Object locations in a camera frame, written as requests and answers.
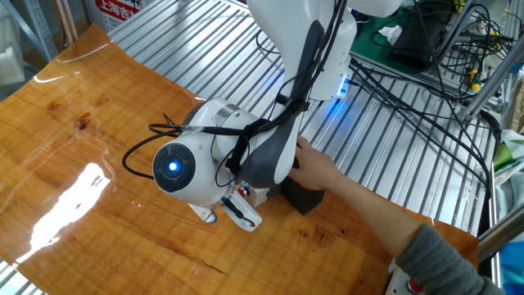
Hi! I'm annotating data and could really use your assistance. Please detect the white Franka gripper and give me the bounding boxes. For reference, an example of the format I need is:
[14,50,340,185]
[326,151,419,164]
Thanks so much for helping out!
[219,191,264,234]

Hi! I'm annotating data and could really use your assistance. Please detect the white grey red button box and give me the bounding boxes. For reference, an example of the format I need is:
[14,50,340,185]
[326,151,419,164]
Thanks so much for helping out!
[237,184,283,209]

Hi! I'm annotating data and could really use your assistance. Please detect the black foam block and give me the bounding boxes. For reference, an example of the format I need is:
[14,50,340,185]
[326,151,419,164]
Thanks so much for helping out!
[279,137,327,216]

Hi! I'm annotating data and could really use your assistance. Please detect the forearm with grey sleeve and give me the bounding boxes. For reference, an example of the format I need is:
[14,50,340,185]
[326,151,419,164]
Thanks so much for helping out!
[326,172,508,295]

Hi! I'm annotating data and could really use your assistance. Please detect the bare human hand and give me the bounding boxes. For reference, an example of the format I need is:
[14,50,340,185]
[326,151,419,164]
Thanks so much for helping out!
[287,135,346,193]

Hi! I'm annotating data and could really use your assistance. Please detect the glossy wood pattern mat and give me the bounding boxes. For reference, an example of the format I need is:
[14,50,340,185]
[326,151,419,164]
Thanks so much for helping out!
[0,23,480,295]

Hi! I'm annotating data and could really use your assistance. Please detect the green mat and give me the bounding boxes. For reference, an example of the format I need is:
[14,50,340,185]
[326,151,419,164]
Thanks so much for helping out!
[350,7,455,78]

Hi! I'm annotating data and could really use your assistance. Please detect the crumpled white tissue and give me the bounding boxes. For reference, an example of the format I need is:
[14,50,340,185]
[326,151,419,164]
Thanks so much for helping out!
[377,24,404,46]

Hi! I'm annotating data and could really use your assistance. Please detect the red white sign board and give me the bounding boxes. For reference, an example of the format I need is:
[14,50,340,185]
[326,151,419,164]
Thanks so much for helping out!
[88,0,159,34]

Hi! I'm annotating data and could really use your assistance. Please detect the black bag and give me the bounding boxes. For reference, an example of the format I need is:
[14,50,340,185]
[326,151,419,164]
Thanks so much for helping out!
[387,6,448,70]

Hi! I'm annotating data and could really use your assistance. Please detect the aluminium profile bar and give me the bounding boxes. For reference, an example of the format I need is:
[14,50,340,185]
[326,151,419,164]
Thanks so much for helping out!
[477,206,524,263]

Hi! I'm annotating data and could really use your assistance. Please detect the wooden sticks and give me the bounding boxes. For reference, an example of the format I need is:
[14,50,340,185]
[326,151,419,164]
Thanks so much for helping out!
[51,0,79,47]

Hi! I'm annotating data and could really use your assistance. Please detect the green white plastic bag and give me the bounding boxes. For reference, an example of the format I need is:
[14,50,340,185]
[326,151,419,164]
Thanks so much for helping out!
[492,129,524,216]

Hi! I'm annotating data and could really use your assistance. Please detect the blue cloth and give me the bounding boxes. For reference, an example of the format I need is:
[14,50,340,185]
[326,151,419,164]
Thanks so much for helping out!
[499,240,524,295]

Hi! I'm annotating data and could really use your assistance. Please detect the blue grey metal shelf upright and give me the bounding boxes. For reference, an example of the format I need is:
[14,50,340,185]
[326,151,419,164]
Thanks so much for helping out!
[0,0,59,63]

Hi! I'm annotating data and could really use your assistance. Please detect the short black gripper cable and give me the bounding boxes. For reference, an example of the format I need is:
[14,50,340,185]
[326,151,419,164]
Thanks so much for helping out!
[222,197,257,229]

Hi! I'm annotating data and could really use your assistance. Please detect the silver camera with blue ends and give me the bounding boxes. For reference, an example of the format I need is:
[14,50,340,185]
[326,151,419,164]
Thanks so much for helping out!
[187,202,219,225]

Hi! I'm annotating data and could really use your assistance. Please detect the black camera cable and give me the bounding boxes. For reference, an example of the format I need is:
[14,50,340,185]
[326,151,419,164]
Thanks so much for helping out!
[121,112,230,180]

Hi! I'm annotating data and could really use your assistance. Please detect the thick black cable bundle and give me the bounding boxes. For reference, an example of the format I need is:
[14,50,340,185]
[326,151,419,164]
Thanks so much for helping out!
[349,56,493,200]

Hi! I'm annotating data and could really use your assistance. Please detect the thin black cable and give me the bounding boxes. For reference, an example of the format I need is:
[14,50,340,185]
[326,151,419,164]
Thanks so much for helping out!
[411,0,504,134]

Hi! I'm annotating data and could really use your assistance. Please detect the slanted aluminium profile post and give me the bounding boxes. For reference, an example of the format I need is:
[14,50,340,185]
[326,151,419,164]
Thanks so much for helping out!
[458,40,524,124]

